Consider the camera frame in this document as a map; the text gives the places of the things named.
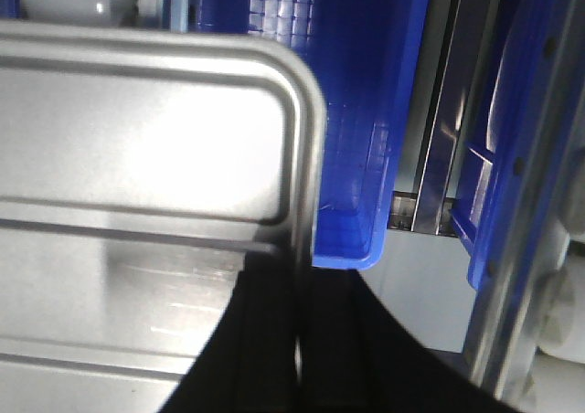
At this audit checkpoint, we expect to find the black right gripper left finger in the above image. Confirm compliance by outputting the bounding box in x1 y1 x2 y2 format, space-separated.
161 253 297 412

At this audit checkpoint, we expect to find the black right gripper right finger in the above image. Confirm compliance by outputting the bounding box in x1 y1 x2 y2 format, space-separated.
299 269 511 412

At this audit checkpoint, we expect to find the blue bin lower right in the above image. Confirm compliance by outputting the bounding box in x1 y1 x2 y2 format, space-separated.
189 0 429 270

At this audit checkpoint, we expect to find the ribbed silver metal tray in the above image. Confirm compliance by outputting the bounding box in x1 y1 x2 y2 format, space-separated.
1 19 326 412

